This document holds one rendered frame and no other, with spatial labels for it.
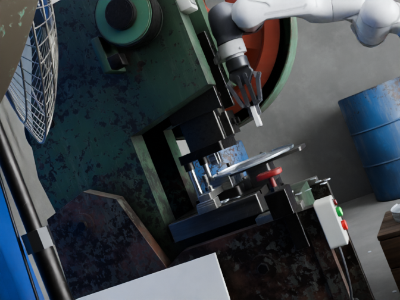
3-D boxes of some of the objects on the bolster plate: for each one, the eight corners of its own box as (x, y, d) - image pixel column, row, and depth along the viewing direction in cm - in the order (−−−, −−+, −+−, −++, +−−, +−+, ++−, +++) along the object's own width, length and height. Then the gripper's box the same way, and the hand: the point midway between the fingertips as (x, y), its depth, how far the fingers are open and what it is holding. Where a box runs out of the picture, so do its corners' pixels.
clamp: (230, 198, 178) (218, 168, 178) (216, 208, 162) (203, 176, 162) (213, 204, 179) (202, 175, 180) (199, 215, 163) (186, 183, 164)
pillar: (205, 197, 181) (190, 158, 182) (203, 198, 179) (188, 158, 180) (200, 199, 182) (184, 159, 182) (197, 200, 180) (182, 161, 180)
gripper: (214, 65, 179) (239, 133, 179) (251, 49, 175) (277, 119, 175) (219, 66, 186) (243, 131, 186) (255, 51, 183) (280, 118, 182)
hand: (256, 116), depth 181 cm, fingers closed
